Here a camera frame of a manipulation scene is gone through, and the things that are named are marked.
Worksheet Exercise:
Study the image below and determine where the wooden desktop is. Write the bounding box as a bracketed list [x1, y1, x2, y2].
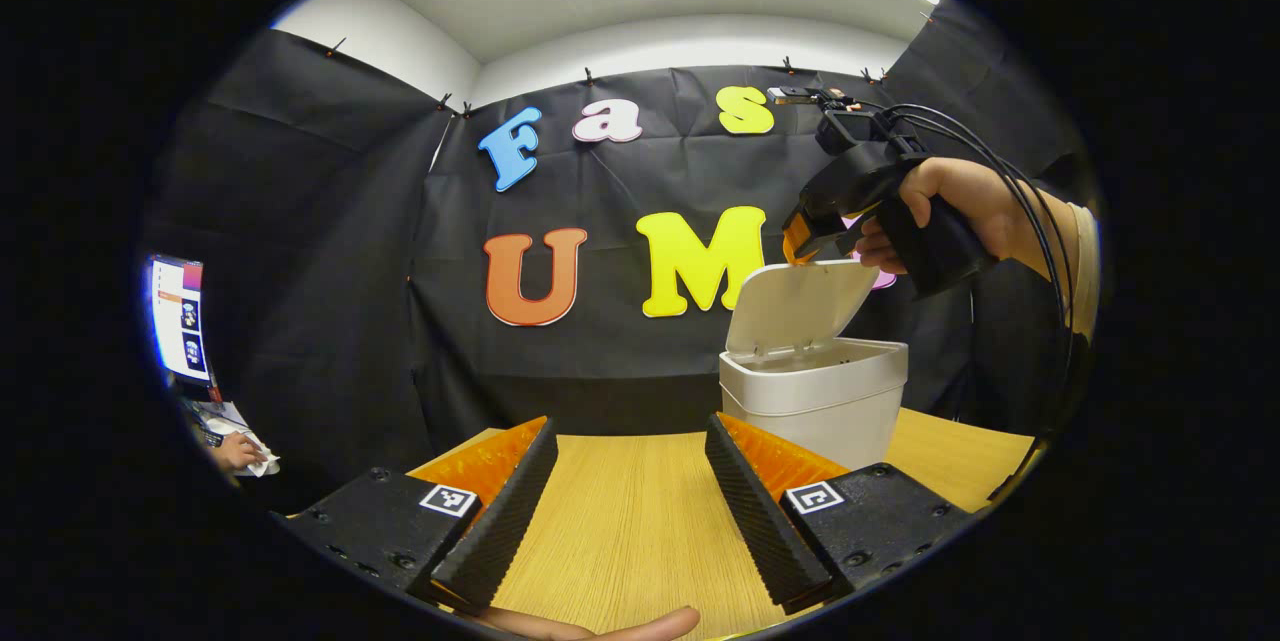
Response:
[405, 406, 1036, 641]

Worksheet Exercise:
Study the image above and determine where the white desktop garbage bin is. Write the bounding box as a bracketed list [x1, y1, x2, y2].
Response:
[718, 259, 909, 472]

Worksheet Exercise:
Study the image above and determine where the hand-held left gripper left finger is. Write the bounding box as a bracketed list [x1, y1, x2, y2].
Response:
[272, 416, 559, 614]

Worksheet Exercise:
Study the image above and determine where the computer monitor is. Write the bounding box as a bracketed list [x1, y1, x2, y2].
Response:
[148, 256, 216, 384]

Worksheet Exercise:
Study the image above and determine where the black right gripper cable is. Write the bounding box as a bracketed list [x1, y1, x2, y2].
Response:
[880, 103, 1081, 392]

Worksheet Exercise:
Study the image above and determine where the black backdrop cloth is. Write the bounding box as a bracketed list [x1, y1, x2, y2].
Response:
[145, 0, 1106, 482]

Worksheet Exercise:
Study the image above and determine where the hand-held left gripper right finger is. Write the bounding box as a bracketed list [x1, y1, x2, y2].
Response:
[705, 412, 976, 615]

